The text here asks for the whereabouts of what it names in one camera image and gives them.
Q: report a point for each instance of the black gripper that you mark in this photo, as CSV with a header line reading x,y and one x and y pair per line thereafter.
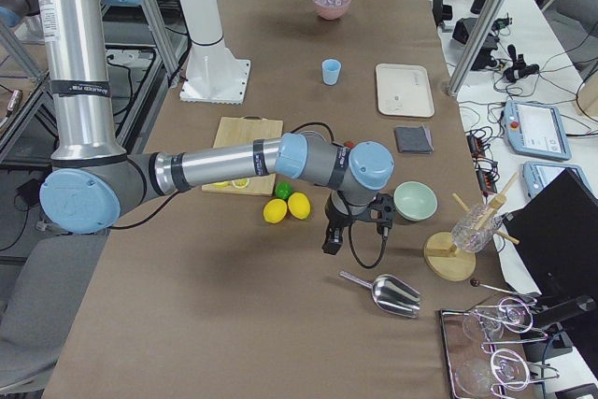
x,y
338,216

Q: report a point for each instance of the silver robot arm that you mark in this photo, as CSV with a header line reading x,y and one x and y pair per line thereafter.
x,y
94,181

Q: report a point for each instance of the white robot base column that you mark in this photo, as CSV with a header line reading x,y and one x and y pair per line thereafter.
x,y
213,74

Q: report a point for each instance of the steel ice scoop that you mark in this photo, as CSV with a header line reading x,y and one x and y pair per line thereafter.
x,y
390,294

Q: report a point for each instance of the wooden cup tree stand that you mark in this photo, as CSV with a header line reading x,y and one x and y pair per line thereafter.
x,y
451,263

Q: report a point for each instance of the light blue plastic cup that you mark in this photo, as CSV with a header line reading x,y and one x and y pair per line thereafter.
x,y
330,70

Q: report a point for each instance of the pink bowl of ice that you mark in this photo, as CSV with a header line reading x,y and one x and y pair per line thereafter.
x,y
331,10

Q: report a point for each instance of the yellow lemon near lime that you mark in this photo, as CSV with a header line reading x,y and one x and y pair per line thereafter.
x,y
299,205

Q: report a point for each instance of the yellow lemon outer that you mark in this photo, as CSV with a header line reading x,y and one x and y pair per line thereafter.
x,y
275,211

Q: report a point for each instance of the green lime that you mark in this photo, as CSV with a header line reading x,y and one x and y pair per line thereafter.
x,y
283,190

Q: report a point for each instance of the mint green bowl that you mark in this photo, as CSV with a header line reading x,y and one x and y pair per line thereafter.
x,y
415,201

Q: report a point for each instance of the lemon slice lower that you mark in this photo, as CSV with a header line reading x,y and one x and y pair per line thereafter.
x,y
240,183

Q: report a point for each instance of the grey folded cloth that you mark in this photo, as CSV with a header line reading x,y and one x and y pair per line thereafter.
x,y
413,139

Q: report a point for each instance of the clear glass on stand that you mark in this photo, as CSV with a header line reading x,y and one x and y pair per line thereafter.
x,y
467,236

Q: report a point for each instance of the wooden cutting board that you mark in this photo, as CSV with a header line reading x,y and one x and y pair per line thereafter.
x,y
236,131

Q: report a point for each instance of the cream rabbit tray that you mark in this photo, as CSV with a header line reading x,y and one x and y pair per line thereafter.
x,y
404,90

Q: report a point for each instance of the blue teach pendant near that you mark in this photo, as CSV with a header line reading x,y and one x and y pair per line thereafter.
x,y
538,175

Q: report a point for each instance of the blue teach pendant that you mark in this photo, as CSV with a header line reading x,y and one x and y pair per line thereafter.
x,y
538,175
536,130

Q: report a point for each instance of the black monitor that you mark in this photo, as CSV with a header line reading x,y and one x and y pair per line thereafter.
x,y
557,231

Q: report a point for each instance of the blue teach pendant far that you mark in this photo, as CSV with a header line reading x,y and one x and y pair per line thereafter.
x,y
536,130

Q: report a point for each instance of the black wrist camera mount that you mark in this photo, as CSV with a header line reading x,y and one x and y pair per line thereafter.
x,y
382,212

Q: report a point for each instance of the wire glass rack tray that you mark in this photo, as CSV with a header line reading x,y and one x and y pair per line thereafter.
x,y
482,349

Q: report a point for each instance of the aluminium frame post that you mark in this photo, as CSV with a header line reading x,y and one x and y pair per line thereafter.
x,y
482,28

